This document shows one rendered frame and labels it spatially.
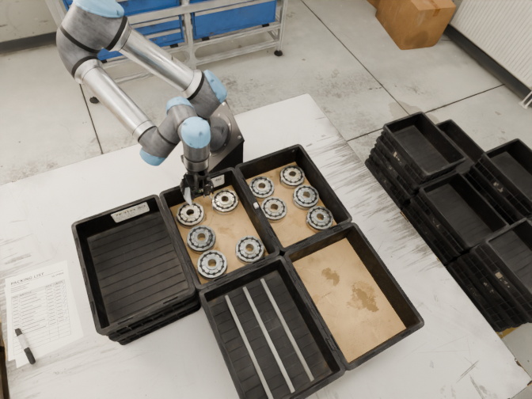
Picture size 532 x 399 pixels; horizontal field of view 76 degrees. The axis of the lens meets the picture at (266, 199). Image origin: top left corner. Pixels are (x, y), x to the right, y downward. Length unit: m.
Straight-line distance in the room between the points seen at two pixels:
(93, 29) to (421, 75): 3.02
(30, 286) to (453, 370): 1.55
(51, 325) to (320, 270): 0.96
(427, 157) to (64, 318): 1.96
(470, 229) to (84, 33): 2.00
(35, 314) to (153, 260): 0.46
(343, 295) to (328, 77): 2.39
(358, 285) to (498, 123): 2.57
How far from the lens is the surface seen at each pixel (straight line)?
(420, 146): 2.27
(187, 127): 0.94
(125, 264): 1.30
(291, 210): 1.35
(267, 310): 1.20
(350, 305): 1.25
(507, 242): 2.14
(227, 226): 1.30
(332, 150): 1.75
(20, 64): 3.71
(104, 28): 1.18
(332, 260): 1.29
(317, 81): 3.23
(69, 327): 1.44
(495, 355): 1.60
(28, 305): 1.53
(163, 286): 1.24
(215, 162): 1.44
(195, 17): 2.94
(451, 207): 2.23
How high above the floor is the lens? 1.99
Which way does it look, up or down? 58 degrees down
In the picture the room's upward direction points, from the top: 8 degrees clockwise
